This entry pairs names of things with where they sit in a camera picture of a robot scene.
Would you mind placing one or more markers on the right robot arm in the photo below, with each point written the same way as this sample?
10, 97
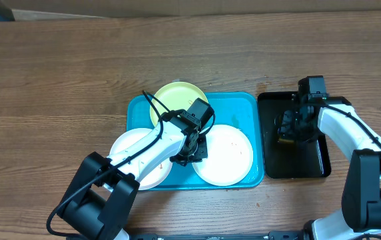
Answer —
360, 214

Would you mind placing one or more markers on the white round plate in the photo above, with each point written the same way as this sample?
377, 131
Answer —
230, 157

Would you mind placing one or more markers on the black rectangular water tray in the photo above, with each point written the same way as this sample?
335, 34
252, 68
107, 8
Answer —
288, 160

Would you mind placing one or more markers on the yellow-green rimmed plate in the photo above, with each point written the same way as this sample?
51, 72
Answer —
179, 95

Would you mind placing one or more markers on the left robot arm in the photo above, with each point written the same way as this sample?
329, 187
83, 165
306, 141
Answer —
99, 199

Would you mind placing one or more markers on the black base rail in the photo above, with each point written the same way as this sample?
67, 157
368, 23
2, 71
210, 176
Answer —
272, 235

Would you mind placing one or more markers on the green yellow sponge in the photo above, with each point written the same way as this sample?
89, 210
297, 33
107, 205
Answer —
286, 138

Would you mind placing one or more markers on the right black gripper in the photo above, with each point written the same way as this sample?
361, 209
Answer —
288, 128

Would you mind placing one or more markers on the white plate with red stain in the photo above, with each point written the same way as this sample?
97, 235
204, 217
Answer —
157, 175

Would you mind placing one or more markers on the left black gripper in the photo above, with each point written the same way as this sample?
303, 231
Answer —
202, 153

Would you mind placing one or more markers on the blue plastic tray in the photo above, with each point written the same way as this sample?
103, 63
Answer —
237, 109

